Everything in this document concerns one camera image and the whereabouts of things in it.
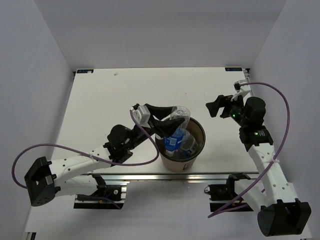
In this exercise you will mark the brown cylindrical bin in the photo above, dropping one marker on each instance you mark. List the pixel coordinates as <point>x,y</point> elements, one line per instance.
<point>182,161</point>

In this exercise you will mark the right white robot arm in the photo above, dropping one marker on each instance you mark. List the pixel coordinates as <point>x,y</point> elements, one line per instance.
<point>279,211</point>

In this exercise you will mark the left blue corner sticker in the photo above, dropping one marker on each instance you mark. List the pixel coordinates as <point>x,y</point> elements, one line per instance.
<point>84,71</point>

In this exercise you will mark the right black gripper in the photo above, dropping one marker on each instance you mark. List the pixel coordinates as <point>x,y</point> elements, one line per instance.
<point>220,102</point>

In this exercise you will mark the green label plastic bottle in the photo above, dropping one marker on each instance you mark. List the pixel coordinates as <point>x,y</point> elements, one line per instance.
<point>189,143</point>

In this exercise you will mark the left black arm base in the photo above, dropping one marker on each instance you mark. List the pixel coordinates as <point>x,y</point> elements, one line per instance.
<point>105,197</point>

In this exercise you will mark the blue label bottle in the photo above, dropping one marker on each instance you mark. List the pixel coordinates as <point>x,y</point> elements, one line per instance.
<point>173,143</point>

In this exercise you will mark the aluminium table rail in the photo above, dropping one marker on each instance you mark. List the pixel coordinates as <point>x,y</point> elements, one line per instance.
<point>190,177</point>

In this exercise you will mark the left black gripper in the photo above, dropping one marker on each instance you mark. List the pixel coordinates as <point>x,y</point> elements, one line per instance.
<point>165,129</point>

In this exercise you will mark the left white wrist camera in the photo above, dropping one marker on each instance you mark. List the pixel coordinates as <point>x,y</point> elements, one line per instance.
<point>142,115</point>

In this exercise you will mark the blue corner sticker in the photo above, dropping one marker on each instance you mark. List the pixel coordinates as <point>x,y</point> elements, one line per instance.
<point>84,71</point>
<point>233,69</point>

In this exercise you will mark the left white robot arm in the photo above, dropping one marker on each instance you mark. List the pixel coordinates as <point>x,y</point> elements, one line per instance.
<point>47,179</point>

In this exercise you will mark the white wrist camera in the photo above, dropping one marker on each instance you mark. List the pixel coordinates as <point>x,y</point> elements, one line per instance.
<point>242,88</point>
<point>142,115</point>

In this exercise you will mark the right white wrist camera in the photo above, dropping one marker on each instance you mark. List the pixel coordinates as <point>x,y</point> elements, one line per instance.
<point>242,88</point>

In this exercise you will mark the right blue corner sticker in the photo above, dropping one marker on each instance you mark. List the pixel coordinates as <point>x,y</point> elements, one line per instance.
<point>233,69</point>

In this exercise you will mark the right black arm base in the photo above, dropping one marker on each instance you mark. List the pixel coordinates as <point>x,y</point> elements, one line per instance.
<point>219,194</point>

